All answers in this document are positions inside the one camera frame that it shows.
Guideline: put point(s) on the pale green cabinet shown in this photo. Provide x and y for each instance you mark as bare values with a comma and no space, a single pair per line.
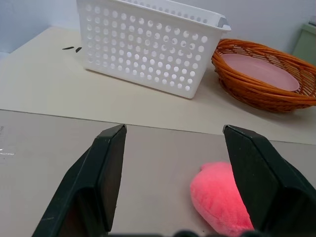
304,42

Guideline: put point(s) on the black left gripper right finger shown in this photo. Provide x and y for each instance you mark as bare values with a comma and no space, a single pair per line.
266,177

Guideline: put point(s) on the white perforated plastic basket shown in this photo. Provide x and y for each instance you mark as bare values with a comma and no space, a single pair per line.
148,44

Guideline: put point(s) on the pink plastic plate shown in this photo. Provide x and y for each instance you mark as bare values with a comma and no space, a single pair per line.
261,71

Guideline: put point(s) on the orange wicker basket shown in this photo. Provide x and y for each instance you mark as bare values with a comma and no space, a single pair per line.
269,84

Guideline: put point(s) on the pink plush toy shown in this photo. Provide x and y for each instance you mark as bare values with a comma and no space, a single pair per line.
217,197

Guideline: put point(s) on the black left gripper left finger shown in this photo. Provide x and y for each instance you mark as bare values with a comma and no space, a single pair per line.
96,177

